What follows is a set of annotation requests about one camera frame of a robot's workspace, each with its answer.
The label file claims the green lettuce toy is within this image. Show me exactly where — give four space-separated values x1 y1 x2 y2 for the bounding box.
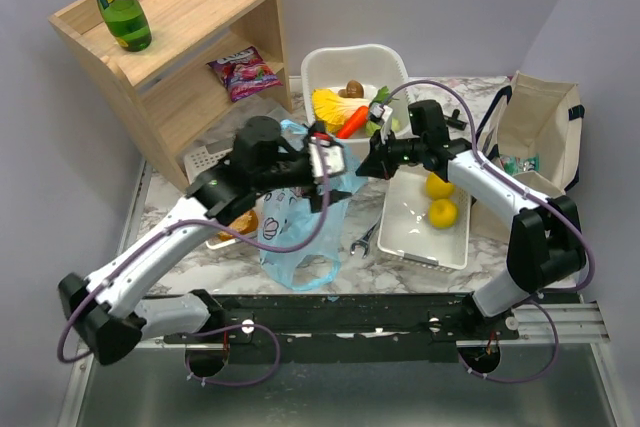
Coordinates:
365 118 401 137

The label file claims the light blue plastic grocery bag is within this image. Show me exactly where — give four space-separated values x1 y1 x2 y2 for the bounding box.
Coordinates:
257 119 369 292

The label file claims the red chili pepper toy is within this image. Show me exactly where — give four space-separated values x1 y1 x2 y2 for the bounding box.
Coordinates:
335 86 390 139

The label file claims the yellow lemon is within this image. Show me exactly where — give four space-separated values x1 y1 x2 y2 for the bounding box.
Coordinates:
425 172 455 200

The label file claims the orange bread slice toy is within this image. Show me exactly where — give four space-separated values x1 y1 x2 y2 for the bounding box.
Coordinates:
217 209 259 241

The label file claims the yellow cabbage toy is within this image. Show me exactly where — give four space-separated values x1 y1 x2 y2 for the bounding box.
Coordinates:
311 89 369 133

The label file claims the green lime toy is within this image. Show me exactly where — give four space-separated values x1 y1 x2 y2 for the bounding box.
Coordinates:
428 198 458 229

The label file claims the green snack packet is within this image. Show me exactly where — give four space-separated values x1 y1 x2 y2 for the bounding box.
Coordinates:
499 155 539 176

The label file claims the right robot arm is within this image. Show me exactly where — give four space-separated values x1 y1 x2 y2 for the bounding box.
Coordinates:
356 100 587 318

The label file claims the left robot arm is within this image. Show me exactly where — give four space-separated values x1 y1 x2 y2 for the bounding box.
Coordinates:
58 116 348 365

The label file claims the silver combination wrench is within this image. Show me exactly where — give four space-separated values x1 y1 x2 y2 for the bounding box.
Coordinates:
350 222 379 258

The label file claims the brown mushroom toy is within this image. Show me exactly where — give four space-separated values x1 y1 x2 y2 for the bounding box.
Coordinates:
338 80 364 98

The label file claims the white perforated plastic basket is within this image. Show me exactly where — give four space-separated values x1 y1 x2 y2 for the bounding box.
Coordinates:
377 170 471 273

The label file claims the small black tool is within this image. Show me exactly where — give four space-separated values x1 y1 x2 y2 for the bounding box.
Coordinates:
444 108 468 131

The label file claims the large white plastic tub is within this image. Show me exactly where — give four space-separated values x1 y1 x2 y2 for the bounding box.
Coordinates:
301 44 415 159

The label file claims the pink candy bag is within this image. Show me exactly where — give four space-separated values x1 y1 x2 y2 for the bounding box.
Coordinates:
207 46 282 102

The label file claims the floral canvas tote bag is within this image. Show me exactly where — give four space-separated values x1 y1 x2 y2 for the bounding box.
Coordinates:
469 69 586 241

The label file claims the wooden shelf unit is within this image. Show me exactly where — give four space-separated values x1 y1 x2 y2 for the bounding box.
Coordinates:
49 0 292 190

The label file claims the green glass bottle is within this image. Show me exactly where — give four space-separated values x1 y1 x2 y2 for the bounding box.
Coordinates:
96 0 152 52

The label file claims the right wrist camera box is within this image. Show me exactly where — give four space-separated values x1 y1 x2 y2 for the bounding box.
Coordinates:
367 102 393 144

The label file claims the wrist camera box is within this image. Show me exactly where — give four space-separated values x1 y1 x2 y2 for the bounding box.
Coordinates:
367 102 393 144
308 132 347 182

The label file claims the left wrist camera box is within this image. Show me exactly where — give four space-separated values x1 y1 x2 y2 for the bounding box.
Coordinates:
308 132 347 182

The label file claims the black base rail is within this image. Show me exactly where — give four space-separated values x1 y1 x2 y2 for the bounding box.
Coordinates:
164 294 519 364

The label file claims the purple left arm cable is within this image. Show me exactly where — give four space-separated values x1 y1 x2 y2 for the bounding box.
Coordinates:
56 136 332 388

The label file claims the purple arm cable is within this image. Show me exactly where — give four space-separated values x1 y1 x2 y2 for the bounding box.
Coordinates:
382 79 597 384
56 136 332 388

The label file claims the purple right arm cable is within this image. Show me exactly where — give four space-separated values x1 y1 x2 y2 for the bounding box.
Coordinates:
382 79 597 384

